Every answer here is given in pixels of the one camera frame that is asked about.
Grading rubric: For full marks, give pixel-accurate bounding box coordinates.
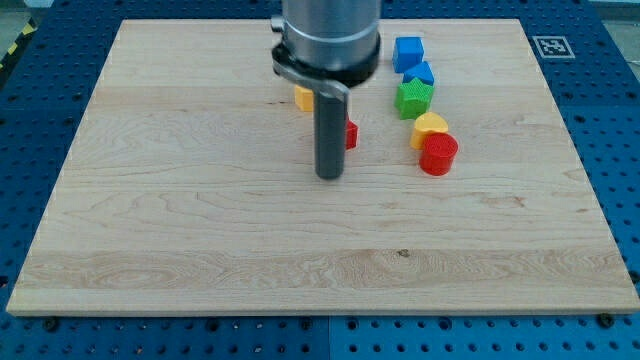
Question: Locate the blue pentagon block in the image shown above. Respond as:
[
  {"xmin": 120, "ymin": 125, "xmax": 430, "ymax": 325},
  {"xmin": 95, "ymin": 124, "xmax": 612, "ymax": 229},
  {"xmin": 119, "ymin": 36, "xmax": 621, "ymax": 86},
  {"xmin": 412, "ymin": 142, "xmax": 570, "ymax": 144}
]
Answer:
[{"xmin": 402, "ymin": 61, "xmax": 435, "ymax": 86}]

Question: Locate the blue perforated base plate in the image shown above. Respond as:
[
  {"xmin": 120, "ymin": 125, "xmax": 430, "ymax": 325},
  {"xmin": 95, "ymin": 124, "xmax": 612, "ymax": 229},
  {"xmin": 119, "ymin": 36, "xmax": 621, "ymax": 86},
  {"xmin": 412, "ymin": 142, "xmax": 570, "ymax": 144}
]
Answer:
[{"xmin": 1, "ymin": 0, "xmax": 639, "ymax": 359}]

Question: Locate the green star block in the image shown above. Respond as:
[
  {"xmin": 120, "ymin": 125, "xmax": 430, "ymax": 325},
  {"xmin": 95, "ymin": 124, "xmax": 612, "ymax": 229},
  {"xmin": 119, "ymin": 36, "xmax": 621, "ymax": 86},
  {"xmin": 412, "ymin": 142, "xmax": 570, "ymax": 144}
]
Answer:
[{"xmin": 394, "ymin": 78, "xmax": 435, "ymax": 120}]

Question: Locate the blue cube block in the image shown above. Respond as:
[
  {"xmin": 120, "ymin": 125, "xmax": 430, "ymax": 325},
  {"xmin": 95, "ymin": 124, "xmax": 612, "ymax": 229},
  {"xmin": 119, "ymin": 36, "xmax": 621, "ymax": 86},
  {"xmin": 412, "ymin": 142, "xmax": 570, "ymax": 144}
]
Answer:
[{"xmin": 392, "ymin": 36, "xmax": 424, "ymax": 73}]

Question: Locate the white fiducial marker tag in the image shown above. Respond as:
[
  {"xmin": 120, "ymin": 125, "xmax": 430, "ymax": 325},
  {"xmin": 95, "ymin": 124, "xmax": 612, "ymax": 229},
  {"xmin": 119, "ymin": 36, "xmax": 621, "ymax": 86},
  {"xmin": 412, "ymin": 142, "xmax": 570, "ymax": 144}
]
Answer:
[{"xmin": 532, "ymin": 35, "xmax": 575, "ymax": 59}]

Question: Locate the yellow heart block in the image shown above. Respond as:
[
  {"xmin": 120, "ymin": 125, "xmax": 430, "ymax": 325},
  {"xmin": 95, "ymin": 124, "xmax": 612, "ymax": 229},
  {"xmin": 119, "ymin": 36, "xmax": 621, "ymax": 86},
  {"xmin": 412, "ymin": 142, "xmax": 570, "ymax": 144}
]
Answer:
[{"xmin": 409, "ymin": 112, "xmax": 449, "ymax": 150}]

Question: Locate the black flange with metal bracket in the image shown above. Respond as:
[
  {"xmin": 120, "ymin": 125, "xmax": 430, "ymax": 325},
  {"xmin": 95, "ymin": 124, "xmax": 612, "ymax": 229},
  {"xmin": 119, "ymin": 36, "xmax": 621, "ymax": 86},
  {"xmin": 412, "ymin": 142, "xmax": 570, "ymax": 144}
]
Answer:
[{"xmin": 271, "ymin": 34, "xmax": 381, "ymax": 101}]

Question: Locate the red cylinder block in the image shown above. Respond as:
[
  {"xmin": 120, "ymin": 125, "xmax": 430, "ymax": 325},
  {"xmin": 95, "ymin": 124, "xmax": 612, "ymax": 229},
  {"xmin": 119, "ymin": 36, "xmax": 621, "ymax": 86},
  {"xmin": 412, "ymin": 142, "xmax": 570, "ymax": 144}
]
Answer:
[{"xmin": 419, "ymin": 133, "xmax": 459, "ymax": 176}]

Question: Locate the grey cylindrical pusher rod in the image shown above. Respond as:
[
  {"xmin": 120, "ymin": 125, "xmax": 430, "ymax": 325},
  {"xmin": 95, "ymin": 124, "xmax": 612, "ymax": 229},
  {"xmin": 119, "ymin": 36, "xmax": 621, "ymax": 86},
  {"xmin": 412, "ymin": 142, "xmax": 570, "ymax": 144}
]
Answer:
[{"xmin": 313, "ymin": 92, "xmax": 347, "ymax": 180}]

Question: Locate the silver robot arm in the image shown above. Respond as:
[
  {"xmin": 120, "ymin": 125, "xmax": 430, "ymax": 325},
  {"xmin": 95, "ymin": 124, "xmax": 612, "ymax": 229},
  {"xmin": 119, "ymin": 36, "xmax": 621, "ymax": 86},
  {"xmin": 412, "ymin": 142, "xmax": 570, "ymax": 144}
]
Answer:
[{"xmin": 271, "ymin": 0, "xmax": 381, "ymax": 180}]

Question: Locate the yellow block behind rod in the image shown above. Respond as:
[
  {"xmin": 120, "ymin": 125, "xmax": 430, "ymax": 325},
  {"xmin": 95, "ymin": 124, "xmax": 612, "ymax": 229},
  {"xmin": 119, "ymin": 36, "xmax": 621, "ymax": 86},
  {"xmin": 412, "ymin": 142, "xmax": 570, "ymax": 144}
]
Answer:
[{"xmin": 294, "ymin": 85, "xmax": 314, "ymax": 112}]

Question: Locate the red block behind rod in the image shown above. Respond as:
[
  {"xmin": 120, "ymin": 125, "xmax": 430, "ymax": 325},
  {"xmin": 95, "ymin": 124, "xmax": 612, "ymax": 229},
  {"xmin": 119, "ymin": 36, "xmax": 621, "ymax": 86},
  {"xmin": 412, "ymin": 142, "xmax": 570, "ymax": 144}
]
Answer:
[{"xmin": 345, "ymin": 119, "xmax": 359, "ymax": 150}]

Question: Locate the wooden board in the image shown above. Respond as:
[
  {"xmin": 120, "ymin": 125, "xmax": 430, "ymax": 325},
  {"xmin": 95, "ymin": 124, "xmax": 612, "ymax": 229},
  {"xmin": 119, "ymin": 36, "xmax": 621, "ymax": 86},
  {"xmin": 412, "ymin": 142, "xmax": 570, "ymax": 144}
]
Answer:
[{"xmin": 7, "ymin": 19, "xmax": 639, "ymax": 317}]

